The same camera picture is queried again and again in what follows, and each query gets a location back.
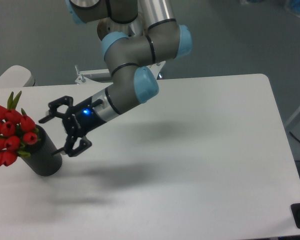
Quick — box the black ribbed cylindrical vase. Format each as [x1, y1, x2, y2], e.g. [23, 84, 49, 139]
[21, 125, 63, 177]

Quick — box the white chair armrest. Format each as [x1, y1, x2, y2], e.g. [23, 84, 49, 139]
[0, 65, 36, 89]

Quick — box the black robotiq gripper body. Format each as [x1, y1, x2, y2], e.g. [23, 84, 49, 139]
[61, 96, 106, 137]

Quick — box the red tulip bouquet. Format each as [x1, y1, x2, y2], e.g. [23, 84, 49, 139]
[0, 91, 42, 167]

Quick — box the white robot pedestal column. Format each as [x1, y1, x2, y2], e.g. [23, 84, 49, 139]
[96, 13, 145, 41]

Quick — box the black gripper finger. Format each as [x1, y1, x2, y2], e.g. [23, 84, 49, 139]
[51, 135, 92, 157]
[38, 95, 73, 124]

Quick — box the white pedestal base frame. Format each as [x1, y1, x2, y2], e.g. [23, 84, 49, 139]
[74, 61, 166, 85]

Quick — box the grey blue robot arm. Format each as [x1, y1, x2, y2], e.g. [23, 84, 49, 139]
[40, 0, 193, 157]

